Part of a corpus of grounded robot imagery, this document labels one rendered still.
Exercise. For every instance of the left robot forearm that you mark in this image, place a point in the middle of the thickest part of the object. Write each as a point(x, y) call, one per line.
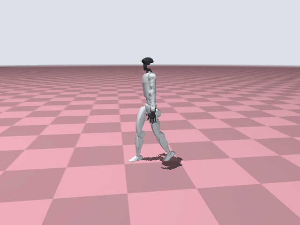
point(153, 100)

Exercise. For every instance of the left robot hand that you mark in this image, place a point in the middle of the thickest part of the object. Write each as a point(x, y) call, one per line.
point(152, 116)

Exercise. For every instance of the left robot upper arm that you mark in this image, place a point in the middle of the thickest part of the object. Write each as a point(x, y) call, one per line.
point(152, 79)

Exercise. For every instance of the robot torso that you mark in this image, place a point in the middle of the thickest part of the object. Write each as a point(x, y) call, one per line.
point(146, 89)

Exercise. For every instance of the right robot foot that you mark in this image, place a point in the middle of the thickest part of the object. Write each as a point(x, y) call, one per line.
point(135, 158)

